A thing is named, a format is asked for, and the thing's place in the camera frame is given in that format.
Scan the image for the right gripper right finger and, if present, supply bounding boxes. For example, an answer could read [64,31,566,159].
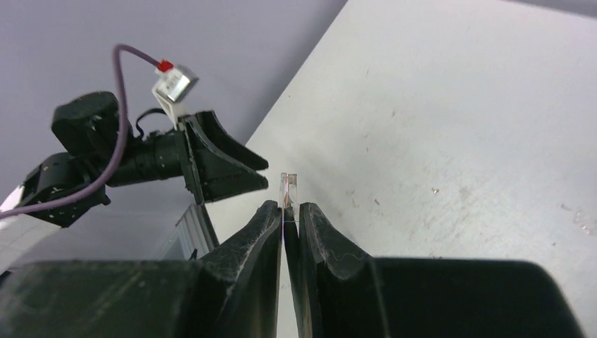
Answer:
[284,203,584,337]

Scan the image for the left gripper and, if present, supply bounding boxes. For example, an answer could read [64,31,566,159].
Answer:
[135,111,269,205]

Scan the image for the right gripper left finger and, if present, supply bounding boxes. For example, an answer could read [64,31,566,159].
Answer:
[1,201,282,337]

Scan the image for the grey ethernet cable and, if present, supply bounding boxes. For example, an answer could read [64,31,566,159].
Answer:
[279,173,299,223]

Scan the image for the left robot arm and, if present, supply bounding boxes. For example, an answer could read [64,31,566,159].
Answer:
[1,92,268,277]

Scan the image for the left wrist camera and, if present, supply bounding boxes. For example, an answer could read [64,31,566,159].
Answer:
[151,60,199,130]

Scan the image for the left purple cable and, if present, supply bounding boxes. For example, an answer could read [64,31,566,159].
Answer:
[0,44,162,221]

